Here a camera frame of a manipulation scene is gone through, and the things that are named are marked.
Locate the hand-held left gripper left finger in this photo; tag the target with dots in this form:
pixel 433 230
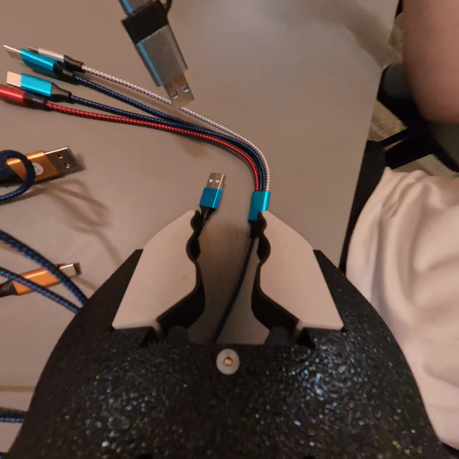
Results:
pixel 161 279

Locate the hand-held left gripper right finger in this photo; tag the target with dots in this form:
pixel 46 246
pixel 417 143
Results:
pixel 297 279

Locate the black office chair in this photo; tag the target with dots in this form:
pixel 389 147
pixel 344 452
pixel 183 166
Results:
pixel 398 104

